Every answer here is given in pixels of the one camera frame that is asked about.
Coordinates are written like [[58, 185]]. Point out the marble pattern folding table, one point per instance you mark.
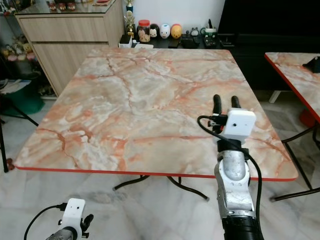
[[297, 75], [145, 112]]

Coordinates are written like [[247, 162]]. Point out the glass figurine display cabinet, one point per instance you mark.
[[15, 52]]

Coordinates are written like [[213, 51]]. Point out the light wooden drawer cabinet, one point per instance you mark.
[[70, 45]]

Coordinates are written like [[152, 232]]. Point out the black round plush toy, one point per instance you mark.
[[154, 31]]

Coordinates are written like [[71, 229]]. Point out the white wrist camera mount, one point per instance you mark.
[[74, 212], [240, 124]]

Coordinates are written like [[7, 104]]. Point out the black phone stand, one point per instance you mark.
[[312, 65]]

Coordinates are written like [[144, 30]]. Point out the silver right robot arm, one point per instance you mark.
[[234, 172]]

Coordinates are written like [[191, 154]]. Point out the gold trophy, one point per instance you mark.
[[130, 21]]

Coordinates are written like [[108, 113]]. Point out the green and white mug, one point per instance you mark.
[[209, 36]]

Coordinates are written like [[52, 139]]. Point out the black tripod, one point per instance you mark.
[[3, 145]]

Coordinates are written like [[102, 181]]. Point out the small grey toy figure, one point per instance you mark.
[[194, 33]]

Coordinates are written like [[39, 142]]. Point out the orange egg shaped toy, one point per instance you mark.
[[176, 31]]

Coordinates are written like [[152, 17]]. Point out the white egg shaped toy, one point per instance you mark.
[[165, 31]]

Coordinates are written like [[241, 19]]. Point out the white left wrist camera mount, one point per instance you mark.
[[74, 212]]

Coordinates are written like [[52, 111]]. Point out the flat white tray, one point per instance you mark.
[[143, 46]]

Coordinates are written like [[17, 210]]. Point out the green plastic stool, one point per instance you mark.
[[27, 100]]

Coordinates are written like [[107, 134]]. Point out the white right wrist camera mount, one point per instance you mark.
[[240, 124]]

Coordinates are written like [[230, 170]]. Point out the white and black box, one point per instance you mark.
[[125, 41]]

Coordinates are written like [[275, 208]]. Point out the red lidded snack jar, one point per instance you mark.
[[144, 31]]

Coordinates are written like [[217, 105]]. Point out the red plastic stool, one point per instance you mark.
[[308, 119]]

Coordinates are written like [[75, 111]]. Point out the black television screen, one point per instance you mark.
[[270, 16]]

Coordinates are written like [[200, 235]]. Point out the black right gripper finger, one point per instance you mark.
[[217, 105], [236, 103]]

